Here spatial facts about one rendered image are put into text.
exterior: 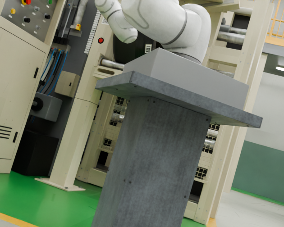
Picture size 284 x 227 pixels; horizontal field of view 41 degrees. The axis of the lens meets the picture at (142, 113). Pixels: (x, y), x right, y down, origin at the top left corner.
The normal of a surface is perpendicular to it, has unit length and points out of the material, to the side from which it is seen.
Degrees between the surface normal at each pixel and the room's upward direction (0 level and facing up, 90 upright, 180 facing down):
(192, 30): 89
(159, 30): 137
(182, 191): 90
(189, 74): 90
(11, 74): 90
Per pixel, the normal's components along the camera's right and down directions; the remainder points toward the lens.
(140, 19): -0.25, 0.74
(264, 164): -0.16, -0.13
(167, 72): 0.33, 0.02
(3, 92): 0.91, 0.25
